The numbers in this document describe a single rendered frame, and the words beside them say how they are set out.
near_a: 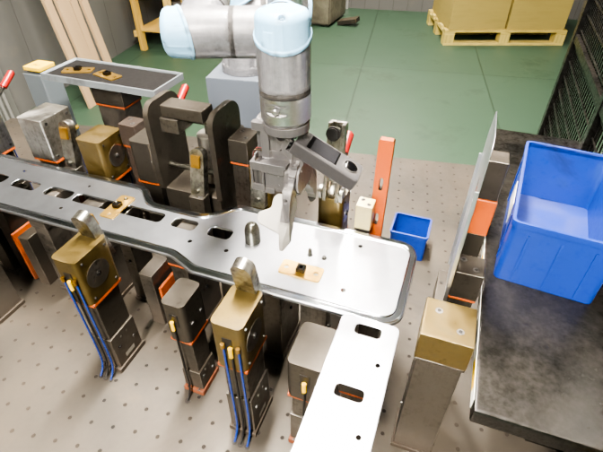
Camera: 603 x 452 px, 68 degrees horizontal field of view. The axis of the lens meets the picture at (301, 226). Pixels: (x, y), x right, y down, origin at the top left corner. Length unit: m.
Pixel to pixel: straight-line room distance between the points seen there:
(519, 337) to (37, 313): 1.13
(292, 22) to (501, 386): 0.57
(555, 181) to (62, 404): 1.17
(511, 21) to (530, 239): 5.23
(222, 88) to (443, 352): 1.05
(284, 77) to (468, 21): 5.21
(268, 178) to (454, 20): 5.10
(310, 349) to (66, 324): 0.73
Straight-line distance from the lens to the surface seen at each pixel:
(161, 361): 1.14
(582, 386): 0.79
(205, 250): 0.93
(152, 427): 1.06
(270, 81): 0.63
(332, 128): 0.87
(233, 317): 0.74
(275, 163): 0.70
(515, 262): 0.86
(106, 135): 1.24
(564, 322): 0.86
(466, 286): 0.81
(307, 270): 0.86
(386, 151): 0.89
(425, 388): 0.83
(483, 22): 5.85
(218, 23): 0.72
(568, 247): 0.83
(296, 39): 0.61
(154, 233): 1.00
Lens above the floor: 1.61
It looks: 39 degrees down
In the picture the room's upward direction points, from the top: straight up
